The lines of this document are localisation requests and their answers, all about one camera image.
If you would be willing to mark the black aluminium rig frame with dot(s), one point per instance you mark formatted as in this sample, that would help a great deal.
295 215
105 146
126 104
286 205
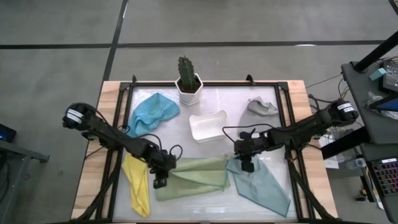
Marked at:
224 83

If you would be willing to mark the crumpled clear plastic bag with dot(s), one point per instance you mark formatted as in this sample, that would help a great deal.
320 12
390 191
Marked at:
390 114

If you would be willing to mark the white hexagonal plant pot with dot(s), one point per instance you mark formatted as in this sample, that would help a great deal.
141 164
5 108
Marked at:
189 96

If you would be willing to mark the green cactus plant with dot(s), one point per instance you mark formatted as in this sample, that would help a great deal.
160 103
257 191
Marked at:
186 73

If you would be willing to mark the bright blue microfiber towel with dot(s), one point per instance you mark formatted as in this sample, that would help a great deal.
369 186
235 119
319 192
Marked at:
152 112

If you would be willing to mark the black stand base beam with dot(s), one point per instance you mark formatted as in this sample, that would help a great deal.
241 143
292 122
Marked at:
342 143

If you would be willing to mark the black electronics box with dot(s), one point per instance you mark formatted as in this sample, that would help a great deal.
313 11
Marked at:
391 77

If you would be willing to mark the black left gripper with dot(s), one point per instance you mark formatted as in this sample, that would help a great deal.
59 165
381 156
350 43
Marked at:
161 161

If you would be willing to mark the black device with blue light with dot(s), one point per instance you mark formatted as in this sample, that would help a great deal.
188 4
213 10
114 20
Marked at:
7 133

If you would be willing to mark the white plastic bin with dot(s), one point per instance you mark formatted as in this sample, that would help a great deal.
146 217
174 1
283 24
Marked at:
208 126

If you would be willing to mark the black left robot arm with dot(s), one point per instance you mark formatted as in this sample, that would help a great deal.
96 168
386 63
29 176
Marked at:
109 133

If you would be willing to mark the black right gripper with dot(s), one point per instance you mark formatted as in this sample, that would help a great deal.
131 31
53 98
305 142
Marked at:
252 144

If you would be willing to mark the yellow microfiber towel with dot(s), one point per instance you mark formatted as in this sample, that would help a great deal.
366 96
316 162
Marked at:
138 186

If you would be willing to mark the small yellow black tool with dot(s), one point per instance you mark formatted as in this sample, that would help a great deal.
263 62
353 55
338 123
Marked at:
362 196

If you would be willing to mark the laptop with backlit keyboard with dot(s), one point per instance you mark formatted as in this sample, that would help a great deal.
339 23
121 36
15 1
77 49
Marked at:
387 177

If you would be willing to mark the small teal box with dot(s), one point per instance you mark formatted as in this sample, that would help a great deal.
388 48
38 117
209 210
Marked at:
377 74

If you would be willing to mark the dark grey side desk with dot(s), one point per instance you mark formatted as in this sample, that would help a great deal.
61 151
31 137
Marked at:
18 152

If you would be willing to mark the dark grey side cart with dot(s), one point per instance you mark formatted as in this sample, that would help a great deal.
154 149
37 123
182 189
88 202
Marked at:
357 102

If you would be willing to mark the pale green microfiber towel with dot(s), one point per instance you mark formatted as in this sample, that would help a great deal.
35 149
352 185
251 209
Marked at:
196 180

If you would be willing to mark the thin teal microfiber towel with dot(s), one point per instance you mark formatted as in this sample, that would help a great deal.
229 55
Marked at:
264 189

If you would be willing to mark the grey microfiber towel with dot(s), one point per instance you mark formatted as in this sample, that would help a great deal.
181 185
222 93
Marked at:
261 107

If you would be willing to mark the dark tablet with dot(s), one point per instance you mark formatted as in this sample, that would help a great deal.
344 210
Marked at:
388 105

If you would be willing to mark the clear plastic bottle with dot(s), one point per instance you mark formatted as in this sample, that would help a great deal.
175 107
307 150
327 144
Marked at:
357 163

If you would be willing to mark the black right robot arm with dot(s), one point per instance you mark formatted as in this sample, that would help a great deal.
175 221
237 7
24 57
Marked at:
304 127

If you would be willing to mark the black stand pole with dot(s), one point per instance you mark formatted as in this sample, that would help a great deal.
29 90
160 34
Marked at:
376 53

